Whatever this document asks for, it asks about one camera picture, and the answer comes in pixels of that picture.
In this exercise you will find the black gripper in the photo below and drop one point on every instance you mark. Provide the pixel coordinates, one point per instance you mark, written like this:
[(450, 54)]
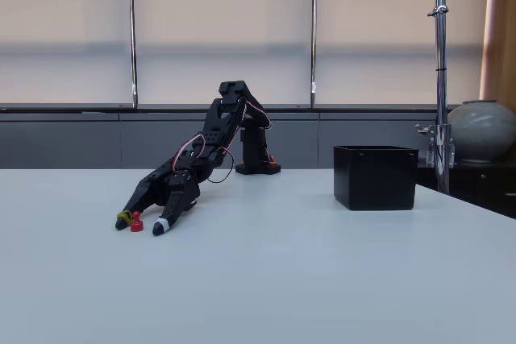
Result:
[(161, 191)]

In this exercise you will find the small red pawn piece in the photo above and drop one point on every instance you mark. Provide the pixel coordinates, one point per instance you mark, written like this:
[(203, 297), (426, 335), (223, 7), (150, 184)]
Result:
[(137, 226)]

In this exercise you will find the black open box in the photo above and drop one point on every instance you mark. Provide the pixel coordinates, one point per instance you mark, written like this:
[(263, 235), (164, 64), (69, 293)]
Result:
[(375, 179)]

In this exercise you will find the grey window ledge cabinet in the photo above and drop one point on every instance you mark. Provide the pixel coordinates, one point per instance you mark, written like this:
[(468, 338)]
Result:
[(101, 138)]

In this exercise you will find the beige roller blind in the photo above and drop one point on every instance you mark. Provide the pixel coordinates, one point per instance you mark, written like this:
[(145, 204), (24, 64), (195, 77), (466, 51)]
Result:
[(221, 17), (64, 17), (375, 17)]

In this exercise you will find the metal clamp on pole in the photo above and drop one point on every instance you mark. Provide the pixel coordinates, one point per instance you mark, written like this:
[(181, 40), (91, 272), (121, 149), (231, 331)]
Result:
[(425, 129)]

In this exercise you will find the clear plastic water bottle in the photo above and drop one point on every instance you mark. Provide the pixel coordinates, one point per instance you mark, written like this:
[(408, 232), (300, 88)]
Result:
[(452, 152), (431, 152)]

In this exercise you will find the chrome stand pole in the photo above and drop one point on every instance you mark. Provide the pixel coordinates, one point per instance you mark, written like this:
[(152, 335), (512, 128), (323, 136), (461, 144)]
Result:
[(441, 78)]

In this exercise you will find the dark low cabinet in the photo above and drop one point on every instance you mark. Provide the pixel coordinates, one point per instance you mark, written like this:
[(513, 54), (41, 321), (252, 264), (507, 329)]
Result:
[(483, 187)]

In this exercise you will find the grey round ceramic vase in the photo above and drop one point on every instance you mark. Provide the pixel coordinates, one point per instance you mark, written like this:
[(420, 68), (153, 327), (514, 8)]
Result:
[(481, 130)]

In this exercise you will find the brown wooden wall panel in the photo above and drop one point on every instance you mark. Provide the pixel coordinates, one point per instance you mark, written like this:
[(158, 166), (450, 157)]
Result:
[(500, 38)]

